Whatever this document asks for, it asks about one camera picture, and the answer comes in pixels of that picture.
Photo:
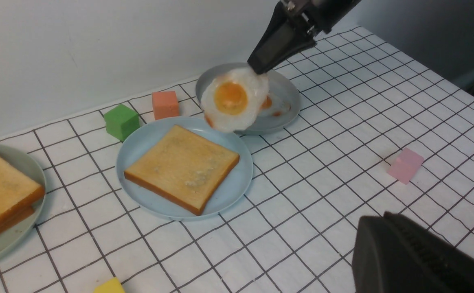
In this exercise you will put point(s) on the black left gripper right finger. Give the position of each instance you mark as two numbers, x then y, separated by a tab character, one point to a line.
393	254

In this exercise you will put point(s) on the yellow cube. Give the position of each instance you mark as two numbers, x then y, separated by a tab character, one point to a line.
111	286

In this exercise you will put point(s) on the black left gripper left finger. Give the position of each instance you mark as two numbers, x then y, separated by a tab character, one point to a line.
294	27

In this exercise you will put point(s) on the grey plate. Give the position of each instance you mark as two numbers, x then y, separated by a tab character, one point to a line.
278	85

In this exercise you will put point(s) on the checkered white tablecloth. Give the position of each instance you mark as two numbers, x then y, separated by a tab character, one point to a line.
363	102

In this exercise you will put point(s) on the pink cube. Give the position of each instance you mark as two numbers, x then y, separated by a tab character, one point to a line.
405	166

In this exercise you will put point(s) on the light blue plate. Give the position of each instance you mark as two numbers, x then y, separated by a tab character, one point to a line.
229	191

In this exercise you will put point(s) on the green cube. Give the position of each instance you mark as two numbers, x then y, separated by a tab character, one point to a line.
121	121

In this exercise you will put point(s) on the pale green plate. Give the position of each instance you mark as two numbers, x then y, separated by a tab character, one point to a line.
10	238

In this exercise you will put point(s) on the orange cube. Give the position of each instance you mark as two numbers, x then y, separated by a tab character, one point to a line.
165	105

